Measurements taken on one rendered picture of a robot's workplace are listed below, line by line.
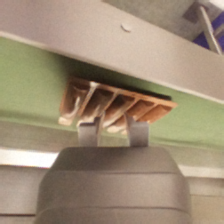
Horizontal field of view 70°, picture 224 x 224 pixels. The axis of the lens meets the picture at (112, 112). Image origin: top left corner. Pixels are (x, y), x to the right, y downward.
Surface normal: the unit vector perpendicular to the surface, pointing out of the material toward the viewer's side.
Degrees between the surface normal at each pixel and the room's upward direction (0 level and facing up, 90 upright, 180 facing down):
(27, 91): 2
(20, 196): 90
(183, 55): 90
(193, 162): 90
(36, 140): 90
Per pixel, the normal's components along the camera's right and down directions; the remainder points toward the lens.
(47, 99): 0.00, 0.88
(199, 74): 0.40, -0.43
